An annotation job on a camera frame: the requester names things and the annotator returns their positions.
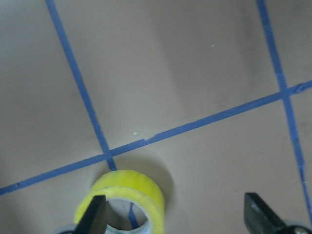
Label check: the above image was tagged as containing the yellow tape roll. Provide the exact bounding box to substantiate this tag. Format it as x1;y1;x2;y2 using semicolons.
74;170;165;234

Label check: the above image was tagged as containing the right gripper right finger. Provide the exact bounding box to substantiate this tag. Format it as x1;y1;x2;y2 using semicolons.
243;193;290;234

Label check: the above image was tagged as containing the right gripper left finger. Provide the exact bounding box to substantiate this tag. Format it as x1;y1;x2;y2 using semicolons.
73;195;107;234

